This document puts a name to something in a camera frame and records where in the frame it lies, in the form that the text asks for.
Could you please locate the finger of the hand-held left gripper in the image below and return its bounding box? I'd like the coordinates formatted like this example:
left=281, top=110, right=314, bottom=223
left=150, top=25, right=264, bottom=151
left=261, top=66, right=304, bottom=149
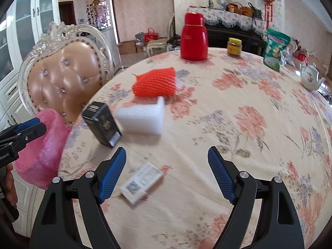
left=0, top=117, right=41, bottom=139
left=0, top=123, right=47, bottom=151

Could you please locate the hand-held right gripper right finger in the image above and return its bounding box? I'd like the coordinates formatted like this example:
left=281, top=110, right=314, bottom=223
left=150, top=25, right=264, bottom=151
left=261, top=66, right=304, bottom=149
left=207, top=146, right=304, bottom=249

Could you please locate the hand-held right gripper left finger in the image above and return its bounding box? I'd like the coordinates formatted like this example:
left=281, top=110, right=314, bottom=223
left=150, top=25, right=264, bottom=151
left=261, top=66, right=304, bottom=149
left=29, top=146, right=127, bottom=249

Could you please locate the pink trash bin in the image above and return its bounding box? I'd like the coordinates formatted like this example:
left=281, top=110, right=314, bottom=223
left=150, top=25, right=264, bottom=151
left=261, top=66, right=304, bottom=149
left=14, top=109, right=73, bottom=190

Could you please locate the small white cardboard box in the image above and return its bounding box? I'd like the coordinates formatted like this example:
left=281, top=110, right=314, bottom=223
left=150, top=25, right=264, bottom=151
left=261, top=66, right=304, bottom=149
left=120, top=161, right=164, bottom=205

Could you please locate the black cardboard box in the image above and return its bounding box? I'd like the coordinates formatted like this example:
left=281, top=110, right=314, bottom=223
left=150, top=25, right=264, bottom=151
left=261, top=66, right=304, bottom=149
left=82, top=101, right=122, bottom=149

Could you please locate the person's left hand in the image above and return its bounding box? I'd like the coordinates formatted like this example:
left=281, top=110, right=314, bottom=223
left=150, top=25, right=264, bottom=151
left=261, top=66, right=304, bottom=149
left=5, top=164, right=18, bottom=205

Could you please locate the ornate tufted leather chair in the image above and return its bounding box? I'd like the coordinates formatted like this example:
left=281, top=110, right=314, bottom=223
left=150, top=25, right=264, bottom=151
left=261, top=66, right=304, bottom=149
left=18, top=21, right=115, bottom=123

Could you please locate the white foam block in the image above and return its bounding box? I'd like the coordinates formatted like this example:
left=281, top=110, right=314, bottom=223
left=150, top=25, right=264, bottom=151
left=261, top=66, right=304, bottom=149
left=115, top=96, right=166, bottom=137

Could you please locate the orange foam net sleeve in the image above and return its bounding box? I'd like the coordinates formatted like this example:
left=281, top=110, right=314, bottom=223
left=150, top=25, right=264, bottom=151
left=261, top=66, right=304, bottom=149
left=132, top=67, right=177, bottom=98

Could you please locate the white glass-door cabinet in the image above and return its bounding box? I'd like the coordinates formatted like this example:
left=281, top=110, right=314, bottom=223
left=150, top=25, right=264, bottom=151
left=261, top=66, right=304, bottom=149
left=0, top=0, right=61, bottom=249

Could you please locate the brown wooden door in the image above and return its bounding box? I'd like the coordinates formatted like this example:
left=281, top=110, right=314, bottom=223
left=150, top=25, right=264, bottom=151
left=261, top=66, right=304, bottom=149
left=58, top=1, right=77, bottom=26

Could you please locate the large cardboard box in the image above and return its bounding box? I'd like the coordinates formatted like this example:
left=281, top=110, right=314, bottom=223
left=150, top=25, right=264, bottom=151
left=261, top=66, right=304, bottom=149
left=118, top=40, right=137, bottom=55

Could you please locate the yellow-lidded glass jar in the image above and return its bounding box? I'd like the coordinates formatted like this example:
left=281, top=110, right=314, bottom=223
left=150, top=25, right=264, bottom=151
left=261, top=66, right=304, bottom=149
left=227, top=38, right=243, bottom=57

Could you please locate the white porcelain teapot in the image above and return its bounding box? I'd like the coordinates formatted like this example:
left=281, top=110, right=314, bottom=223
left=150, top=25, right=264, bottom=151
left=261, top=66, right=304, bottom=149
left=299, top=63, right=327, bottom=91

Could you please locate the clear plastic bag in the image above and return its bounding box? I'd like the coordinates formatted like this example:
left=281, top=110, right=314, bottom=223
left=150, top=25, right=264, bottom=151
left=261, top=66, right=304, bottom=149
left=280, top=49, right=296, bottom=68

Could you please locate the white carved lattice screen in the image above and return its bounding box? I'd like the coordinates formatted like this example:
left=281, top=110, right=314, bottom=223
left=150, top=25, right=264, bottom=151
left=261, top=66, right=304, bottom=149
left=85, top=0, right=112, bottom=29

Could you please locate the green snack bag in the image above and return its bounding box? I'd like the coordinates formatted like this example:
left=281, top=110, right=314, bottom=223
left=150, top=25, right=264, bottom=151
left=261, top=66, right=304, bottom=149
left=263, top=29, right=291, bottom=72

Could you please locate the white cushioned side chair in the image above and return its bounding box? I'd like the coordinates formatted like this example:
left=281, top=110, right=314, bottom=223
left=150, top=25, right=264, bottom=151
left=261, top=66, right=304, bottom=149
left=146, top=13, right=175, bottom=57

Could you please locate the red thermos jug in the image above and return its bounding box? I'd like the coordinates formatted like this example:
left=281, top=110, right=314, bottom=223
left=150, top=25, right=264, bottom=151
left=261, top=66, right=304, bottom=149
left=180, top=12, right=209, bottom=60

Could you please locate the black upright piano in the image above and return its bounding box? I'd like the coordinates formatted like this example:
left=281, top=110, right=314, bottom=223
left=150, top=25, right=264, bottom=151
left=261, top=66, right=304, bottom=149
left=205, top=25, right=267, bottom=56

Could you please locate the red handbag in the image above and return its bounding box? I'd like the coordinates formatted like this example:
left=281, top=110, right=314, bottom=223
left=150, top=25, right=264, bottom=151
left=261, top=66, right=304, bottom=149
left=144, top=28, right=160, bottom=43

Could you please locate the white ornate sofa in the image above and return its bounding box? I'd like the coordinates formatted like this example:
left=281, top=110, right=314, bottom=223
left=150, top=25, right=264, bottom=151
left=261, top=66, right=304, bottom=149
left=293, top=39, right=332, bottom=73

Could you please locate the lace piano cover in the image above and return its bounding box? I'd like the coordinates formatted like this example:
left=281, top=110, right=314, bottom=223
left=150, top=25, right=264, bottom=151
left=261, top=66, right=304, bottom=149
left=187, top=6, right=265, bottom=33

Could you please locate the dark handbag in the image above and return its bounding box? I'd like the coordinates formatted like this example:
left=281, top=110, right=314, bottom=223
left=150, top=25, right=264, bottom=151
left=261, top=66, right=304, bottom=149
left=248, top=2, right=263, bottom=20

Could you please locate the red and yellow basket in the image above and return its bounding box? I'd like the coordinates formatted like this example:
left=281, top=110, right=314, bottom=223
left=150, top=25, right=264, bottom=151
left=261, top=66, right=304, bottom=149
left=227, top=2, right=244, bottom=13

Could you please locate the tall white lattice partition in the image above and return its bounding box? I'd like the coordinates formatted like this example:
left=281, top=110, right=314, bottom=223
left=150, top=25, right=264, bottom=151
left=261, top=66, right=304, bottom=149
left=270, top=0, right=284, bottom=32

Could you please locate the red knot wall ornament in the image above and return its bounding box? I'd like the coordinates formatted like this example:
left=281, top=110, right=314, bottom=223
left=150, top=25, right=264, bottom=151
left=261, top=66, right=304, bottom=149
left=261, top=0, right=275, bottom=29

